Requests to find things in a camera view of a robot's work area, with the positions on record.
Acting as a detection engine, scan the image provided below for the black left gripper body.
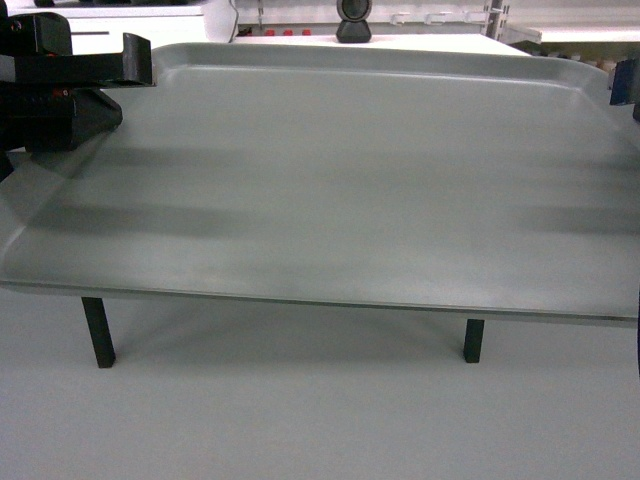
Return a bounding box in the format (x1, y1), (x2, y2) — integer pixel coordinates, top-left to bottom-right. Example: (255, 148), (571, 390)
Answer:
(1, 12), (123, 152)

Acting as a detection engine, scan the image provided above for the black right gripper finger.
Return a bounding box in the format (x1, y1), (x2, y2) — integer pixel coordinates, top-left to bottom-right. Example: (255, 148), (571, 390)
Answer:
(609, 58), (639, 105)

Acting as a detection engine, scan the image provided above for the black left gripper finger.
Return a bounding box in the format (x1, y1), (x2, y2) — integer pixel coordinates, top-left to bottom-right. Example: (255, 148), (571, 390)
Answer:
(1, 33), (154, 88)

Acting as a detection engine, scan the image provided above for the grey rectangular serving tray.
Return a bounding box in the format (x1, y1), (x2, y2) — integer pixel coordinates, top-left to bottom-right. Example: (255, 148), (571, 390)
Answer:
(1, 44), (639, 321)

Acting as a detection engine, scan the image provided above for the white cash register box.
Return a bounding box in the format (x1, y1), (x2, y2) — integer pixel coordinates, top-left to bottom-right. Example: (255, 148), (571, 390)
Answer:
(6, 1), (239, 53)

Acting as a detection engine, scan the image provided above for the red cap bottles row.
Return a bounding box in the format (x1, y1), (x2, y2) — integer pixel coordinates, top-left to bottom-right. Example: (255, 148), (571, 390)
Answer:
(263, 28), (312, 37)

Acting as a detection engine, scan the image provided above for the black table leg left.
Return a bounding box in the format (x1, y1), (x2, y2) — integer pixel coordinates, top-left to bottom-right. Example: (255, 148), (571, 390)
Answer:
(81, 297), (116, 369)

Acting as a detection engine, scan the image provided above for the black table leg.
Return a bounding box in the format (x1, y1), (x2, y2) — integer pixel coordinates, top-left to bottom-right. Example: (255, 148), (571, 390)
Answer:
(463, 319), (485, 364)
(81, 297), (116, 369)

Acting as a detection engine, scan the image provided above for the black round barcode scanner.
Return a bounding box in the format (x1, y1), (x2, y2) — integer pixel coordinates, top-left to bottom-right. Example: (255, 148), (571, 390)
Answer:
(336, 0), (372, 44)

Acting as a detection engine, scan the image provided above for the black table leg right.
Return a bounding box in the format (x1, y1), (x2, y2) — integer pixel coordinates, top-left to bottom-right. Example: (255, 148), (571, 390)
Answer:
(463, 319), (485, 364)

